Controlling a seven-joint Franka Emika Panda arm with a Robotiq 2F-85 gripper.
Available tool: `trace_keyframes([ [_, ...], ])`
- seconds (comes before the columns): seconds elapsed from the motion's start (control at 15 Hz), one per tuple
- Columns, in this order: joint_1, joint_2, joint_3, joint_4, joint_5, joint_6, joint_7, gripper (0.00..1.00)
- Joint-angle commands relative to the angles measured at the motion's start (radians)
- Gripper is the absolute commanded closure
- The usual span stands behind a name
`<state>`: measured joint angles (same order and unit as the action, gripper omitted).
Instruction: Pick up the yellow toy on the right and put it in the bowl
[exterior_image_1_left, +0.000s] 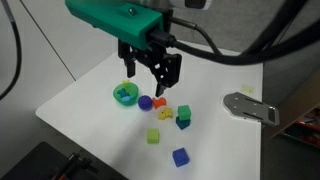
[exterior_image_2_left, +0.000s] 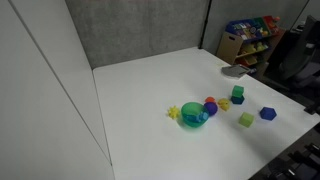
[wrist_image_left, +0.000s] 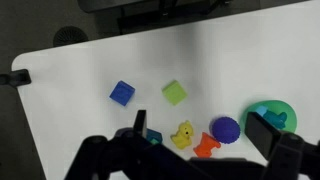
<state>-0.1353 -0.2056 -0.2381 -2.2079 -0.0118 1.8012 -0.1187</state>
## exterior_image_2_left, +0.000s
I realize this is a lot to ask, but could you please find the black office chair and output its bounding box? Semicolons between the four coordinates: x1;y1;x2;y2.
263;14;320;98

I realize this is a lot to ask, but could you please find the black partition corner post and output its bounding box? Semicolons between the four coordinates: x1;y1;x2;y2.
198;0;213;49

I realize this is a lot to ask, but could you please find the black equipment at table corner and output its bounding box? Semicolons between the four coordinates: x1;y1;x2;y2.
249;124;320;180

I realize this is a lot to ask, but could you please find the orange ball toy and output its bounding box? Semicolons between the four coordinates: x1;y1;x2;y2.
205;96;215;103

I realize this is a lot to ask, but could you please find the lime green cube block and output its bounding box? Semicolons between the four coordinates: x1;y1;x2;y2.
239;112;255;128

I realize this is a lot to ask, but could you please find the green translucent plastic bowl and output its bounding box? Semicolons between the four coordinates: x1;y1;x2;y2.
181;102;209;128

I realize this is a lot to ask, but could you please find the grey flat tray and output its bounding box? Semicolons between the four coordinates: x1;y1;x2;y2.
221;64;250;79

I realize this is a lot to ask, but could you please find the wooden toy bin shelf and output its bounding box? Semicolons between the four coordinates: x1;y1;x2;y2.
216;15;285;74

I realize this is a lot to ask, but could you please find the purple ball toy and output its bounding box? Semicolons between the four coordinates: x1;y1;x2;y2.
204;102;218;116

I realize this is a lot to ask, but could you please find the blue toy inside bowl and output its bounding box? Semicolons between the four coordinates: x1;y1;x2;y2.
183;112;209;123

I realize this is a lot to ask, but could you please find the dark blue hexagon block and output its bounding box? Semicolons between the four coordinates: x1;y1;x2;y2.
231;96;245;105

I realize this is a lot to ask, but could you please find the yellow spiky ball toy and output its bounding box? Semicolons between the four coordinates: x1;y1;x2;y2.
167;106;180;120

